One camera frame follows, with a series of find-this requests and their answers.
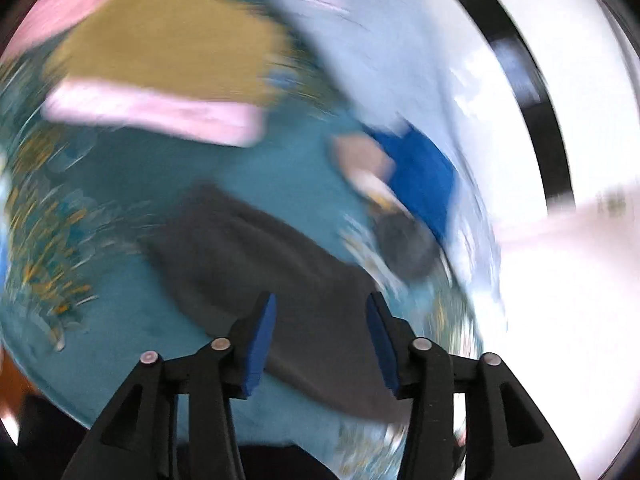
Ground dark grey sweatpants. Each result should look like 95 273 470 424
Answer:
144 184 410 424

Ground teal floral plush blanket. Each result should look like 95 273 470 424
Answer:
1 37 501 424

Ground grey garment with flower embroidery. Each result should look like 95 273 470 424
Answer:
372 210 451 283

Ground blue quilted garment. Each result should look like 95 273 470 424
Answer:
364 122 457 245

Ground pink white fluffy garment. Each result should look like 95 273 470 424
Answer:
330 132 411 217

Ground folded pink blanket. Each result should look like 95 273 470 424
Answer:
2 0 266 148

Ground folded tan fleece blanket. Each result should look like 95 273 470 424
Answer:
47 0 288 105

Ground light blue floral pillow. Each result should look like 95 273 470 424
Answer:
267 0 499 288

